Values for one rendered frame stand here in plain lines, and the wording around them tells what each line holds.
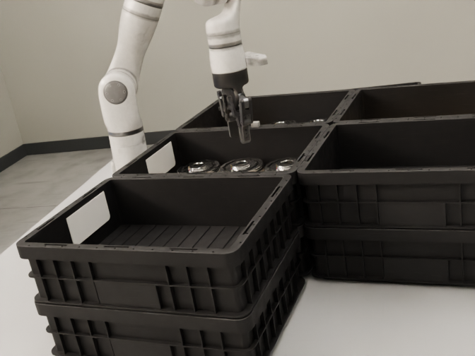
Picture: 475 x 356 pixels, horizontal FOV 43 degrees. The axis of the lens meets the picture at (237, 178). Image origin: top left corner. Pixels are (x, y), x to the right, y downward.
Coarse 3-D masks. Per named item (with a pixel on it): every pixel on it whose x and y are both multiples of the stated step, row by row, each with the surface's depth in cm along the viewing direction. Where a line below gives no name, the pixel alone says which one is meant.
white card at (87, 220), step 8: (96, 200) 119; (104, 200) 121; (80, 208) 114; (88, 208) 117; (96, 208) 119; (104, 208) 121; (72, 216) 112; (80, 216) 114; (88, 216) 117; (96, 216) 119; (104, 216) 121; (72, 224) 112; (80, 224) 114; (88, 224) 117; (96, 224) 119; (72, 232) 112; (80, 232) 114; (88, 232) 117; (72, 240) 112; (80, 240) 114
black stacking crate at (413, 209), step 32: (352, 128) 133; (384, 128) 130; (416, 128) 128; (448, 128) 126; (320, 160) 121; (352, 160) 136; (384, 160) 133; (416, 160) 131; (448, 160) 128; (320, 192) 111; (352, 192) 109; (384, 192) 107; (416, 192) 105; (448, 192) 103; (320, 224) 113; (352, 224) 111; (384, 224) 108; (416, 224) 106; (448, 224) 105
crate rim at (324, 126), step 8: (256, 128) 142; (264, 128) 141; (272, 128) 140; (280, 128) 139; (288, 128) 138; (296, 128) 138; (304, 128) 137; (312, 128) 136; (168, 136) 147; (320, 136) 128; (160, 144) 143; (312, 144) 124; (144, 152) 138; (304, 152) 120; (136, 160) 133; (296, 160) 116; (120, 168) 130; (128, 168) 130; (296, 168) 112; (112, 176) 126; (120, 176) 125; (128, 176) 124; (136, 176) 123; (144, 176) 122; (296, 176) 112
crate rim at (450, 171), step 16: (320, 144) 123; (304, 160) 116; (304, 176) 110; (320, 176) 109; (336, 176) 107; (352, 176) 106; (368, 176) 105; (384, 176) 104; (400, 176) 103; (416, 176) 102; (432, 176) 101; (448, 176) 100; (464, 176) 99
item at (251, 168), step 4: (232, 160) 144; (236, 160) 144; (252, 160) 141; (256, 160) 142; (260, 160) 141; (224, 164) 142; (228, 164) 143; (252, 164) 139; (256, 164) 139; (260, 164) 138; (220, 168) 140; (224, 168) 141; (228, 168) 139; (244, 168) 137; (248, 168) 137; (252, 168) 136; (256, 168) 136; (260, 168) 137
